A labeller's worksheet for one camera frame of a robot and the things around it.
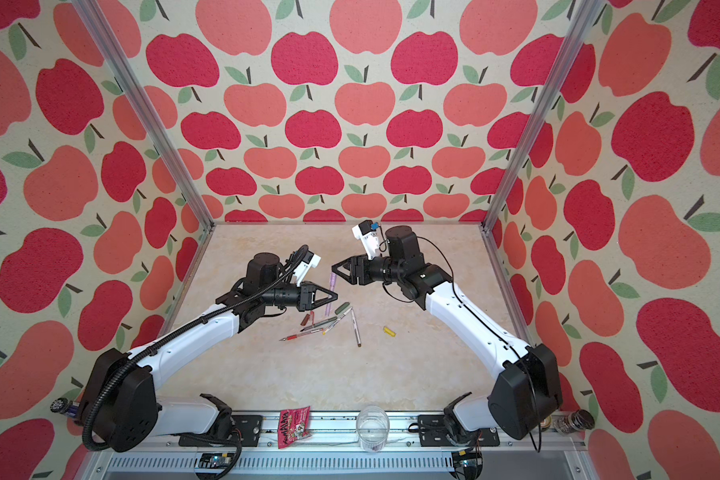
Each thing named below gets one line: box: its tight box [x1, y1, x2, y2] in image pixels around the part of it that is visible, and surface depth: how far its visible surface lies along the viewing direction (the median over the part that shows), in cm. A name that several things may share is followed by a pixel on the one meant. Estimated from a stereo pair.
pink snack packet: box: [278, 406, 312, 449], surface depth 76 cm
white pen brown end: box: [351, 307, 362, 348], surface depth 93 cm
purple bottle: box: [50, 397, 80, 418], surface depth 62 cm
